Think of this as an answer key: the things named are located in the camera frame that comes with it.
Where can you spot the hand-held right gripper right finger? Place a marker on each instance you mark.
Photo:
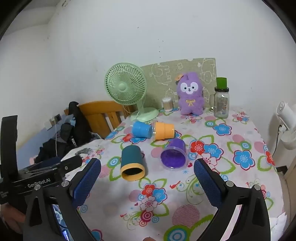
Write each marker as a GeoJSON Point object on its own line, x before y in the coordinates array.
{"type": "Point", "coordinates": [205, 180]}

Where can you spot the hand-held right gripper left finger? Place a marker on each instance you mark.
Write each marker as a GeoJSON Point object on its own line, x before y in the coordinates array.
{"type": "Point", "coordinates": [89, 178]}

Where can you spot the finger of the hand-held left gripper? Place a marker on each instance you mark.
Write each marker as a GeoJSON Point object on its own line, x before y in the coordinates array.
{"type": "Point", "coordinates": [71, 161]}

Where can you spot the purple cup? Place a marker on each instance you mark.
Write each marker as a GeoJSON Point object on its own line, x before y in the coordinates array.
{"type": "Point", "coordinates": [174, 153]}

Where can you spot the teal cup yellow rim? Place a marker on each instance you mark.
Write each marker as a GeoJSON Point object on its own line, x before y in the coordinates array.
{"type": "Point", "coordinates": [131, 160]}

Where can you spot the orange cup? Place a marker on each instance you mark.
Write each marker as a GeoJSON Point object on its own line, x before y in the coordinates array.
{"type": "Point", "coordinates": [164, 131]}

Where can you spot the blue cup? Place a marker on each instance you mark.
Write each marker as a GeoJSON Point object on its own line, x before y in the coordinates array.
{"type": "Point", "coordinates": [141, 129]}

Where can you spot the person's left hand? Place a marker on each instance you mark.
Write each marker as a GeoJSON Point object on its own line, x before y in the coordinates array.
{"type": "Point", "coordinates": [11, 217]}

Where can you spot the dark clothes pile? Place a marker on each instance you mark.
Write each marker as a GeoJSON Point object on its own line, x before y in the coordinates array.
{"type": "Point", "coordinates": [49, 150]}

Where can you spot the black clothes on chair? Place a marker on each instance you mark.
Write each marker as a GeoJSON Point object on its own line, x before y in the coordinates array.
{"type": "Point", "coordinates": [78, 129]}

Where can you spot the floral tablecloth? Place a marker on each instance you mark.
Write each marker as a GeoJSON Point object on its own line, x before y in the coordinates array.
{"type": "Point", "coordinates": [161, 197]}

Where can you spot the wooden chair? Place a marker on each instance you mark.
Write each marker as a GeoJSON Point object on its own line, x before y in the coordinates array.
{"type": "Point", "coordinates": [97, 115]}

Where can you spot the glass jar mug green lid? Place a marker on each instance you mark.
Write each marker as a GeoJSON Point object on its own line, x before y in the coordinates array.
{"type": "Point", "coordinates": [220, 104]}

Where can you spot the purple plush toy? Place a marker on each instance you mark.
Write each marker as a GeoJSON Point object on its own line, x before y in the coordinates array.
{"type": "Point", "coordinates": [190, 99]}

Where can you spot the cotton swab container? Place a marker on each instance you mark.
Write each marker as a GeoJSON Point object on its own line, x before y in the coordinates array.
{"type": "Point", "coordinates": [167, 104]}

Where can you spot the green desk fan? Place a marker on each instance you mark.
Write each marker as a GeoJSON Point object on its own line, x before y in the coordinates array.
{"type": "Point", "coordinates": [122, 87]}

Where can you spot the white clip fan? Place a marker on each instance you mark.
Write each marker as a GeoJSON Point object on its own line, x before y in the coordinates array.
{"type": "Point", "coordinates": [286, 118]}

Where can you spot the green patterned foam board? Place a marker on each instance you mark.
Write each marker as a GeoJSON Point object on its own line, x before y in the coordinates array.
{"type": "Point", "coordinates": [161, 71]}

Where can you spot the wall socket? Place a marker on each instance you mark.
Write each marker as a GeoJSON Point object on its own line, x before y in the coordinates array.
{"type": "Point", "coordinates": [56, 118]}

